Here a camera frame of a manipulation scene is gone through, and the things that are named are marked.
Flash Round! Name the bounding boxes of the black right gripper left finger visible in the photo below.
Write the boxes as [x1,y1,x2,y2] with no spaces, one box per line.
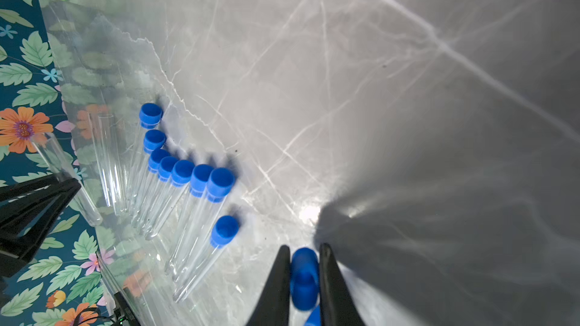
[246,245,291,326]

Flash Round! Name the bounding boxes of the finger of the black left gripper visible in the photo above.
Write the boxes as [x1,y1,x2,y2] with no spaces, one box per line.
[1,174,78,276]

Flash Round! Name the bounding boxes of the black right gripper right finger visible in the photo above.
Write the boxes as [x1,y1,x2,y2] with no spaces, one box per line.
[319,243,365,326]

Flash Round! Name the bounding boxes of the blue stopper removed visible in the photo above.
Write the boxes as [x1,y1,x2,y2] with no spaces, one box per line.
[290,248,320,311]
[304,306,322,326]

